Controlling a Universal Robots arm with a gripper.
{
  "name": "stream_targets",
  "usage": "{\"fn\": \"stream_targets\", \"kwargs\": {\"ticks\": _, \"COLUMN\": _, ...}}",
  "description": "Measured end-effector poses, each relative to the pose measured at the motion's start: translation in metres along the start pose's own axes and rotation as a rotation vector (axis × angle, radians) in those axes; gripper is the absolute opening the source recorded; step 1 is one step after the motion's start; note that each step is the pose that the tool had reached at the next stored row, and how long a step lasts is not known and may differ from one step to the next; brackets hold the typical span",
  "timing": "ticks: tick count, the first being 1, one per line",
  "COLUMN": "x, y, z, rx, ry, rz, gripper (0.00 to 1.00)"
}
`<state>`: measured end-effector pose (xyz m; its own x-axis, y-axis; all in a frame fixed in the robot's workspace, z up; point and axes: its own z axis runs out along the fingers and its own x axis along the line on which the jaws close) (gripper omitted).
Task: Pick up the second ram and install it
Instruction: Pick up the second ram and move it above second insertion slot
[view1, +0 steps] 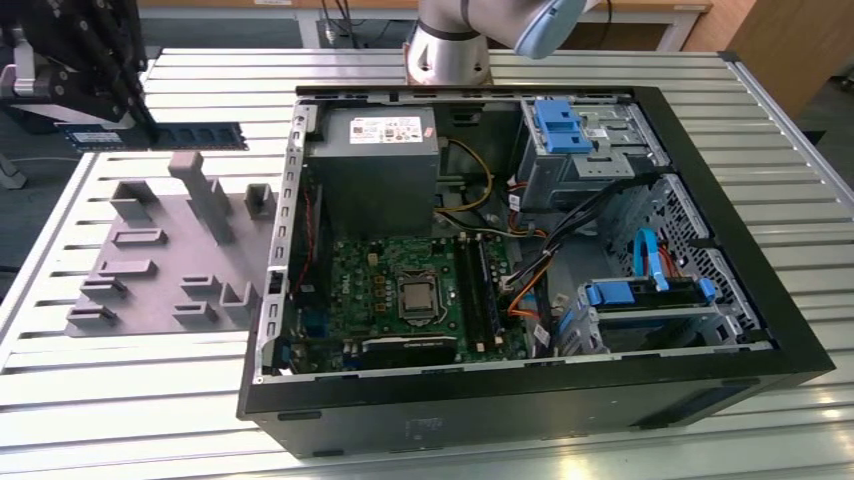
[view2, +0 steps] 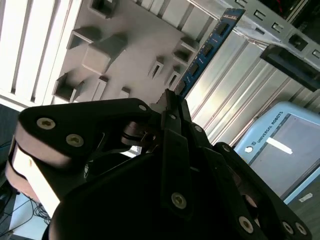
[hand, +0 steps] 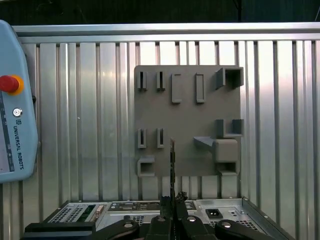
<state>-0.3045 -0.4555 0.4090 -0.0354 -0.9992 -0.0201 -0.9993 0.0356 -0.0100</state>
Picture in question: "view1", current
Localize green motherboard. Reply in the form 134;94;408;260
289;232;535;374

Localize black PC case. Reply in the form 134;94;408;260
236;84;839;460

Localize metal socket cover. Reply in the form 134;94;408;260
393;269;446;329

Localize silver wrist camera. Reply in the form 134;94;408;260
0;39;41;100

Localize yellow and black wire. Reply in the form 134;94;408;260
433;138;496;217

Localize metal disk bay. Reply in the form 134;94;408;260
576;277;779;354

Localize hard disk in blue carrier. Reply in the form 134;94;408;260
584;277;720;314

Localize metal drive cage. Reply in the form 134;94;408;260
519;98;672;211

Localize silver CPU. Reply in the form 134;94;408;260
398;279;438;314

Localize black graphics card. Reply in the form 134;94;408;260
358;335;461;371

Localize grey floor stand foot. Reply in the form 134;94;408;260
0;152;27;191

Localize black RAM slot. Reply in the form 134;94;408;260
453;233;476;353

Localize thin red wire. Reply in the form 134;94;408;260
298;189;318;294

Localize wooden cabinet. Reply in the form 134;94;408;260
683;0;854;119

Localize blue drive latch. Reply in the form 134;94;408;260
532;99;593;155

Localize blue data wire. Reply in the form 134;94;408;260
629;227;672;294

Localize grey power supply unit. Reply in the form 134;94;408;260
304;107;442;236

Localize orange wire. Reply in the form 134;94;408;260
504;269;545;320

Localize grey parts rack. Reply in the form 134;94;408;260
62;150;278;341

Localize black cable bundle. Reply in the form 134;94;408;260
499;177;659;294

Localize multicolour power wire bundle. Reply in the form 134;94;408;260
436;209;548;240

